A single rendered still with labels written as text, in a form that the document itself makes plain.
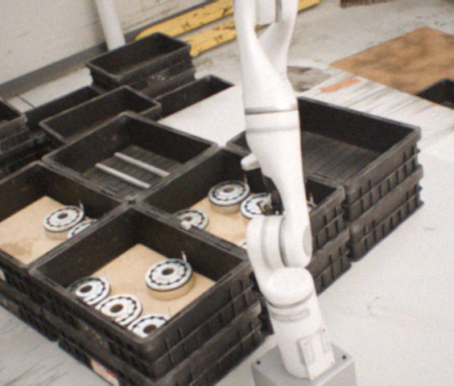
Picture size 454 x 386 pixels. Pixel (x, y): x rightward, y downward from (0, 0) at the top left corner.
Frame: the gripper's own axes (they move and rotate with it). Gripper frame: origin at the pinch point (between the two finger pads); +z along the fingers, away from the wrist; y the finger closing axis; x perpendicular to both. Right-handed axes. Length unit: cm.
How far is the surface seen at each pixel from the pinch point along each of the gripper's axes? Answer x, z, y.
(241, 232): 10.7, 4.4, -4.8
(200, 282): 5.4, 4.5, -22.9
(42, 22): 326, 52, 125
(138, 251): 26.6, 4.6, -23.6
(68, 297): 14, -5, -49
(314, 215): -8.9, -5.0, -0.1
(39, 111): 195, 42, 43
